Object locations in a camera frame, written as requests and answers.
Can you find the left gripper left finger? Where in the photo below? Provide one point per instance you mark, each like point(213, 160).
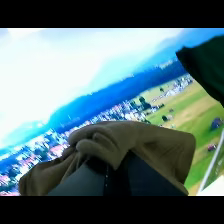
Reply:
point(83, 181)

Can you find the brown garment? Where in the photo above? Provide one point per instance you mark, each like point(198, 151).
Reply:
point(150, 143)

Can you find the dark green garment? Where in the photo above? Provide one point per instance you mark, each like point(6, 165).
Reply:
point(206, 66)

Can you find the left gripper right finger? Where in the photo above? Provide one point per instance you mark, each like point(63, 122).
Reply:
point(143, 180)

